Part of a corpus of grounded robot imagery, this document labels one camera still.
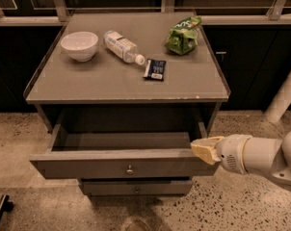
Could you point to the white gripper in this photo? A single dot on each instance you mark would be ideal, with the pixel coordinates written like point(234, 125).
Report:
point(232, 153)

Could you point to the grey top drawer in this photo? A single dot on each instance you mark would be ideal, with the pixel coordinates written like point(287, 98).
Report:
point(122, 142)

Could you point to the grey drawer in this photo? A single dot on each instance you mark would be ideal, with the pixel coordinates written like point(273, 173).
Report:
point(122, 142)
point(136, 187)

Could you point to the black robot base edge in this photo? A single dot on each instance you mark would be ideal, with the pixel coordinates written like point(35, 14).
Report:
point(5, 205)

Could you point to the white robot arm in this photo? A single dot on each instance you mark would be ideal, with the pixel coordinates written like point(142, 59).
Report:
point(246, 154)

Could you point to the grey drawer cabinet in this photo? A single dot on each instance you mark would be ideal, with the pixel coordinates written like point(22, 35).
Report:
point(191, 80)

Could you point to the grey bottom drawer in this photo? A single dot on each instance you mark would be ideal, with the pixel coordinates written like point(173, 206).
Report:
point(136, 187)

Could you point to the dark blue snack packet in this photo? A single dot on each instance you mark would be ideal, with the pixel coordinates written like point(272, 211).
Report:
point(154, 69)

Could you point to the green chip bag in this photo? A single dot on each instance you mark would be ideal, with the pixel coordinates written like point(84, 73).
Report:
point(183, 36)

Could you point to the clear plastic water bottle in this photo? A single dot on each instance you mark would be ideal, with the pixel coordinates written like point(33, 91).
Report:
point(124, 48)

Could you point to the white ceramic bowl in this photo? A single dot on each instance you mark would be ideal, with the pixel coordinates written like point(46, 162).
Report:
point(80, 46)

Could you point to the metal railing frame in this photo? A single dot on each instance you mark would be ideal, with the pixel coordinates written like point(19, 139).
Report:
point(213, 12)

